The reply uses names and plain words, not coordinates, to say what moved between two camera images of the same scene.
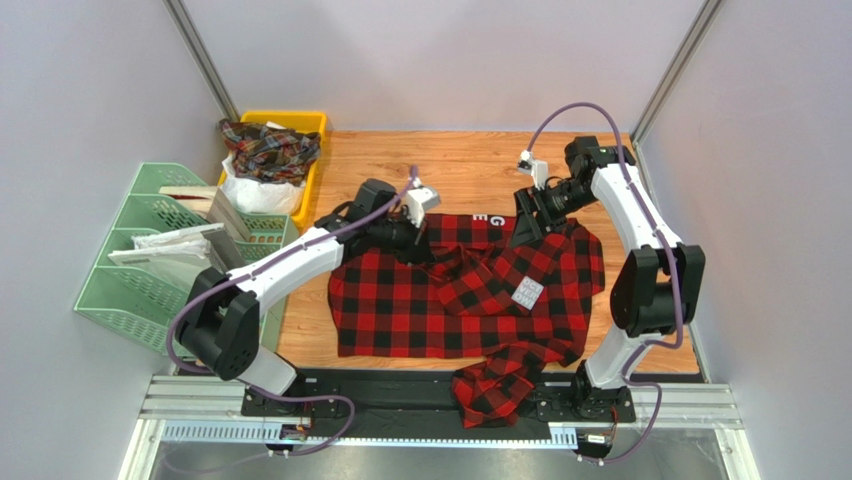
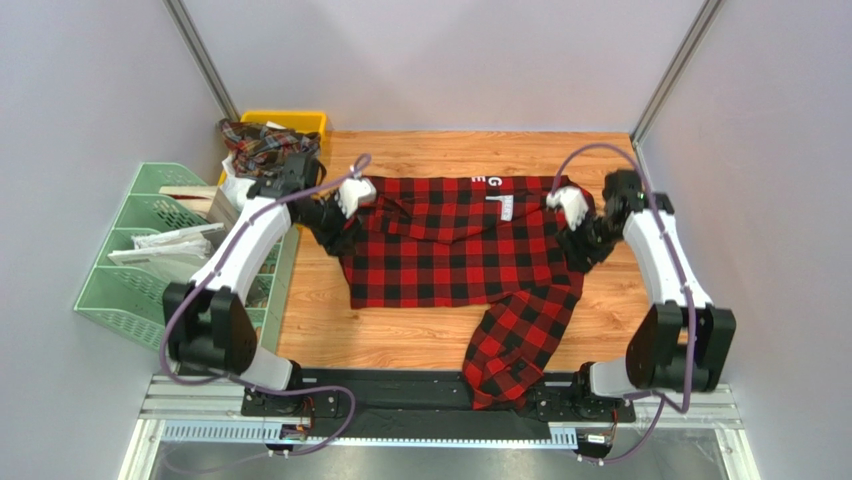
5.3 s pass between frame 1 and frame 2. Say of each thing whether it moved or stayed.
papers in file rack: stayed
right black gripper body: moved
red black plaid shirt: moved
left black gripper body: moved
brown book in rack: stayed
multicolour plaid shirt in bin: stayed
